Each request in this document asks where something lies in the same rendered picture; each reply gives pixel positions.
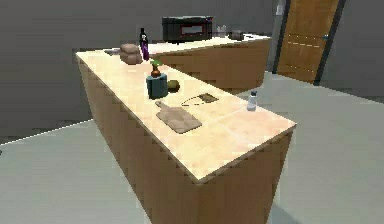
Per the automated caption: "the brown green round fruit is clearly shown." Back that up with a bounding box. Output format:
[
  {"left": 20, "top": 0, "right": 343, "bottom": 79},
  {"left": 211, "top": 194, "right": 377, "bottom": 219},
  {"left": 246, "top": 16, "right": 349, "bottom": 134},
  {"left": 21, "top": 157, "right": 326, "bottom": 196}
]
[{"left": 166, "top": 79, "right": 181, "bottom": 94}]

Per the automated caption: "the brown handled spatula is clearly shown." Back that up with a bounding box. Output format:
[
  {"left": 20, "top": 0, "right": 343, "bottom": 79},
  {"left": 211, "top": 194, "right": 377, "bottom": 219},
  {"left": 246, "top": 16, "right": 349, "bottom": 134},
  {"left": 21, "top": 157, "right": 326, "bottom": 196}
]
[{"left": 181, "top": 92, "right": 220, "bottom": 108}]

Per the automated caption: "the wooden chopping board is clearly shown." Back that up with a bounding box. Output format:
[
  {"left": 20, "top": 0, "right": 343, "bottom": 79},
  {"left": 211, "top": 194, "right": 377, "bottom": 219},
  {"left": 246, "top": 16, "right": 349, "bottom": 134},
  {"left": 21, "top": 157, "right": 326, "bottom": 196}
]
[{"left": 154, "top": 100, "right": 203, "bottom": 135}]

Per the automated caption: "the blue grey pot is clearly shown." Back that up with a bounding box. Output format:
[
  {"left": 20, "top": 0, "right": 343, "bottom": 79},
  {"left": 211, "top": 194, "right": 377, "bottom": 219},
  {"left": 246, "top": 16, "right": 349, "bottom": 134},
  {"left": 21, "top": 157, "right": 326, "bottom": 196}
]
[{"left": 145, "top": 73, "right": 169, "bottom": 100}]

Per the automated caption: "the small plant in brown vase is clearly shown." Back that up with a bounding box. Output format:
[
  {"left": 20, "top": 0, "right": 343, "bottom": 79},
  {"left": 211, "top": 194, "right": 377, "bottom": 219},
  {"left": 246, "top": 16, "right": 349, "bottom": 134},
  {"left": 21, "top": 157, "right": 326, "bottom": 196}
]
[{"left": 149, "top": 59, "right": 164, "bottom": 79}]

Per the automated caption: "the white wall light switch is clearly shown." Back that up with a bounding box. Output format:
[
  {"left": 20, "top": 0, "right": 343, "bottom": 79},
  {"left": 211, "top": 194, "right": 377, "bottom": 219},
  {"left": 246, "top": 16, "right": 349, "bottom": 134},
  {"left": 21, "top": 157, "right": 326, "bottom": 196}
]
[{"left": 275, "top": 0, "right": 286, "bottom": 16}]

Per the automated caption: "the grey round pot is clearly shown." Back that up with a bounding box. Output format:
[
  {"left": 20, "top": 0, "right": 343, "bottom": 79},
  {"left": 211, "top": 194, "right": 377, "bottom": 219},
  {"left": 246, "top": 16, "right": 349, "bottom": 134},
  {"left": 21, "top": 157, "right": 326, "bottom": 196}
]
[{"left": 229, "top": 29, "right": 246, "bottom": 42}]

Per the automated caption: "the clear salt shaker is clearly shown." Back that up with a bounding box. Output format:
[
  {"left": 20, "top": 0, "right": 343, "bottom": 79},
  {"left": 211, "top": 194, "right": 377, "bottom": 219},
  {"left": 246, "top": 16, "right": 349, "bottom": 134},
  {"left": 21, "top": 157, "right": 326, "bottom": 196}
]
[{"left": 246, "top": 90, "right": 259, "bottom": 112}]

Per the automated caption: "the black microwave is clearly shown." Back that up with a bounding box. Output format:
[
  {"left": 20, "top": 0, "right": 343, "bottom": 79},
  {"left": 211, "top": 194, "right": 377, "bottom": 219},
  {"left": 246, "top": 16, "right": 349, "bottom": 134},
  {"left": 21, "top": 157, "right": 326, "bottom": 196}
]
[{"left": 161, "top": 15, "right": 214, "bottom": 44}]

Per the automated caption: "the brown bread loaf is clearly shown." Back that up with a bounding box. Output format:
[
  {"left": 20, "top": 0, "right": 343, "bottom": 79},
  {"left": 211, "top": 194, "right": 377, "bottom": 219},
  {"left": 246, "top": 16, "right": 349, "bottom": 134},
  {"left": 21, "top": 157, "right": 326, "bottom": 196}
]
[{"left": 119, "top": 43, "right": 144, "bottom": 66}]

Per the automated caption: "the purple black bottle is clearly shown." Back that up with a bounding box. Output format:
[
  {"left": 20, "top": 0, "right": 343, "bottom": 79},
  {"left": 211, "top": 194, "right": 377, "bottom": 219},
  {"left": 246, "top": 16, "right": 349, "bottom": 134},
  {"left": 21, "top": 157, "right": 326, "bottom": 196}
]
[{"left": 138, "top": 27, "right": 151, "bottom": 62}]

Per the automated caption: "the wooden room door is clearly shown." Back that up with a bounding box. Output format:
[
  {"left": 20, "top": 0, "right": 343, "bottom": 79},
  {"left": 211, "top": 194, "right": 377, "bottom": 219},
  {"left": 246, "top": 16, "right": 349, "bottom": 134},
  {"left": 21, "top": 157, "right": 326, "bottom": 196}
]
[{"left": 272, "top": 0, "right": 348, "bottom": 86}]

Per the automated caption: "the wooden kitchen counter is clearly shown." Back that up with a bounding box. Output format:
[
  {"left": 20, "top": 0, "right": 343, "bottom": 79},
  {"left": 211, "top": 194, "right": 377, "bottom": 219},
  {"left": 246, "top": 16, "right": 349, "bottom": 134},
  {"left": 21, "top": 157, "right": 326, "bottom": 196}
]
[{"left": 75, "top": 33, "right": 298, "bottom": 224}]

